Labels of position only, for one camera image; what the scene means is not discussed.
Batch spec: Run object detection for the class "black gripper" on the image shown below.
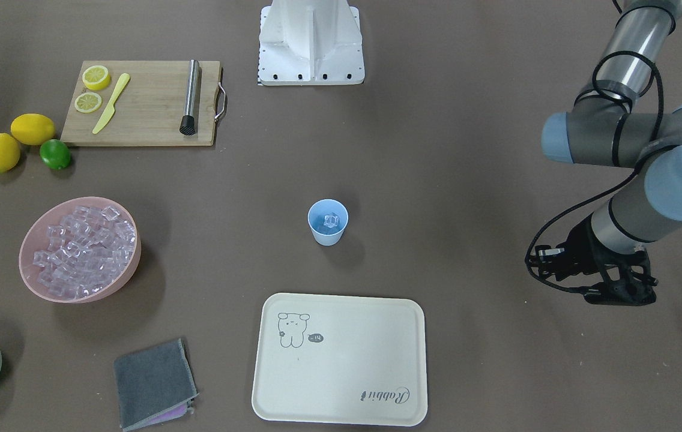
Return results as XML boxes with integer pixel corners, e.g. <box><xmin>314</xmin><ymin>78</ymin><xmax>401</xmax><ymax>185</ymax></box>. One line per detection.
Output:
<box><xmin>563</xmin><ymin>217</ymin><xmax>659</xmax><ymax>307</ymax></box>

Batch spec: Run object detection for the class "light blue plastic cup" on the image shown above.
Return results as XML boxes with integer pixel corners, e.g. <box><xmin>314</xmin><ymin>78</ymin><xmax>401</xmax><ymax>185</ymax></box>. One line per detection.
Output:
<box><xmin>307</xmin><ymin>199</ymin><xmax>349</xmax><ymax>247</ymax></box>

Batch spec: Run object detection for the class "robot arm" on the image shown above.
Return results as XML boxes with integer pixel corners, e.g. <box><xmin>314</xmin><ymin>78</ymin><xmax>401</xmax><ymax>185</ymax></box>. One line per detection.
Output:
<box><xmin>525</xmin><ymin>1</ymin><xmax>682</xmax><ymax>306</ymax></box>

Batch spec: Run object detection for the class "cream rabbit tray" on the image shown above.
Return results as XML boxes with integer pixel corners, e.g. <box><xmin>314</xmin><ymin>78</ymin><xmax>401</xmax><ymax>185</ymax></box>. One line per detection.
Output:
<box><xmin>252</xmin><ymin>293</ymin><xmax>428</xmax><ymax>427</ymax></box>

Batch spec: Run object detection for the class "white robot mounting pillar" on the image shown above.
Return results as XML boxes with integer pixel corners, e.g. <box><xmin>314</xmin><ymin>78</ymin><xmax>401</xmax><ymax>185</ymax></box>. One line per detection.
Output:
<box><xmin>257</xmin><ymin>1</ymin><xmax>366</xmax><ymax>86</ymax></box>

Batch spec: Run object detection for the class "steel muddler black tip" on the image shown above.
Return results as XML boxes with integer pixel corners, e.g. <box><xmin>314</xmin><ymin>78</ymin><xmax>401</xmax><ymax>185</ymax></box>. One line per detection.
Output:
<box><xmin>179</xmin><ymin>59</ymin><xmax>201</xmax><ymax>136</ymax></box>

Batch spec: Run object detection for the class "grey folded cloth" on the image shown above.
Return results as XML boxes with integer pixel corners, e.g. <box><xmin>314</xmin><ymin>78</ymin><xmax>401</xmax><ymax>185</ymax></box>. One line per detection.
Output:
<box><xmin>113</xmin><ymin>338</ymin><xmax>199</xmax><ymax>431</ymax></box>

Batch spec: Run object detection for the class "yellow plastic knife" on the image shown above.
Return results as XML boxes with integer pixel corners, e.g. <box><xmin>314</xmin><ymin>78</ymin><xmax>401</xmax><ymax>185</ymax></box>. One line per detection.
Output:
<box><xmin>92</xmin><ymin>72</ymin><xmax>131</xmax><ymax>134</ymax></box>

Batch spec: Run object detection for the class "wooden cutting board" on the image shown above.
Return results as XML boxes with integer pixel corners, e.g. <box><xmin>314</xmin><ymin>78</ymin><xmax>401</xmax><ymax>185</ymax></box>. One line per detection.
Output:
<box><xmin>61</xmin><ymin>60</ymin><xmax>222</xmax><ymax>147</ymax></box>

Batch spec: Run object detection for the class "lemon half slice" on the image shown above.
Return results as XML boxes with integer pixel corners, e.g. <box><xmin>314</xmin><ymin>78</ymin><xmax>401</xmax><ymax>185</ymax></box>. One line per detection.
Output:
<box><xmin>74</xmin><ymin>91</ymin><xmax>103</xmax><ymax>114</ymax></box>
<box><xmin>81</xmin><ymin>65</ymin><xmax>111</xmax><ymax>91</ymax></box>

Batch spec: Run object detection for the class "green lime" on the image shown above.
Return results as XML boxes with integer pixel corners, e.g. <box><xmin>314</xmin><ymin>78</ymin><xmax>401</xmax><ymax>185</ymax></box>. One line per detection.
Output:
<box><xmin>39</xmin><ymin>139</ymin><xmax>71</xmax><ymax>170</ymax></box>

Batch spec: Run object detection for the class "pink bowl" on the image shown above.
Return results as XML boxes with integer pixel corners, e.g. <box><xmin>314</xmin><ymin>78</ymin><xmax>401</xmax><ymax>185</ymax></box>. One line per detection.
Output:
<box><xmin>19</xmin><ymin>196</ymin><xmax>142</xmax><ymax>304</ymax></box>

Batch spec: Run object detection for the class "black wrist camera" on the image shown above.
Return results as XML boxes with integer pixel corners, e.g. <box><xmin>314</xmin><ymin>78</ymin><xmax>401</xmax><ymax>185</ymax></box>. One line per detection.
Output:
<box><xmin>525</xmin><ymin>243</ymin><xmax>581</xmax><ymax>282</ymax></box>

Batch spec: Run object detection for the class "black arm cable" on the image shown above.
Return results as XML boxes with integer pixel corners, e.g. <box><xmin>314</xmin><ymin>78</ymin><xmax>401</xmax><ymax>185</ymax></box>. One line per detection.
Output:
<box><xmin>524</xmin><ymin>50</ymin><xmax>665</xmax><ymax>293</ymax></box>

